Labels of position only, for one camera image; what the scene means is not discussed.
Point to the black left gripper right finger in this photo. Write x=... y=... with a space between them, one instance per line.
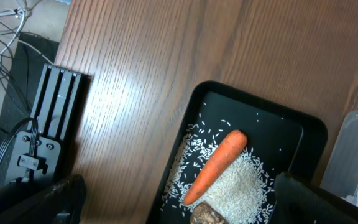
x=298 y=201

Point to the brown food scrap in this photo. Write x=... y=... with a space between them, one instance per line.
x=203 y=213

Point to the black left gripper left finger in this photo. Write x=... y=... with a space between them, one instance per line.
x=25 y=202

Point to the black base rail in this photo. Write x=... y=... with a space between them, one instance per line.
x=34 y=150

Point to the clear plastic bin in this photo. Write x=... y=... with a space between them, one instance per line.
x=341 y=175

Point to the orange carrot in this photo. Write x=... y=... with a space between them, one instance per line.
x=225 y=154

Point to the white rice pile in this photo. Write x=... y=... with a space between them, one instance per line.
x=243 y=193

